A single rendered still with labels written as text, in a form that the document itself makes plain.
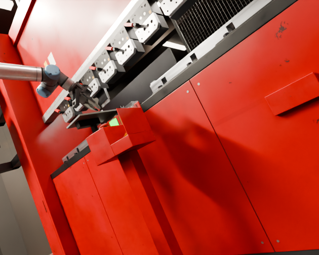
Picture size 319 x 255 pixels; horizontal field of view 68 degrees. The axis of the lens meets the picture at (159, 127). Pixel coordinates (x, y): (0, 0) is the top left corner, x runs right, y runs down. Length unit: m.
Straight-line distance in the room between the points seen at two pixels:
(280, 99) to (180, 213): 0.69
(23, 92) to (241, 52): 2.00
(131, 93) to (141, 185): 1.36
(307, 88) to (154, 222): 0.67
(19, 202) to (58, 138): 2.52
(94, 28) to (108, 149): 0.93
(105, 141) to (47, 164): 1.37
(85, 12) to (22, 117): 1.09
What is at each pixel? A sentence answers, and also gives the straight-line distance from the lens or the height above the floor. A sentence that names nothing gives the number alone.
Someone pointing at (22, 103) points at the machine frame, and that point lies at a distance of 2.41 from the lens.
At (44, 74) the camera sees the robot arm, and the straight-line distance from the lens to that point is 1.35.
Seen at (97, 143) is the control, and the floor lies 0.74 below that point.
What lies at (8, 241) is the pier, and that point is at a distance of 4.47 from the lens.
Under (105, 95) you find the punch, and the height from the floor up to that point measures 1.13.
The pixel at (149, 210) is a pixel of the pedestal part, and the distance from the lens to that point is 0.92.
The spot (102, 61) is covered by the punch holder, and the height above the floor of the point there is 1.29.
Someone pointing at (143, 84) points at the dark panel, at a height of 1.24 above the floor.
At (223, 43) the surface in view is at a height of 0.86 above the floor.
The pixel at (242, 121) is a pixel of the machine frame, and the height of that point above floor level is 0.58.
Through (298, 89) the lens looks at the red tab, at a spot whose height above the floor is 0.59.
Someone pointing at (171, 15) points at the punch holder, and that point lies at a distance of 1.23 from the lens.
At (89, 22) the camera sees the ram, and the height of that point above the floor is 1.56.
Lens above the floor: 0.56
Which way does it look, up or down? 8 degrees up
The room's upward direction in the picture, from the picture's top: 25 degrees counter-clockwise
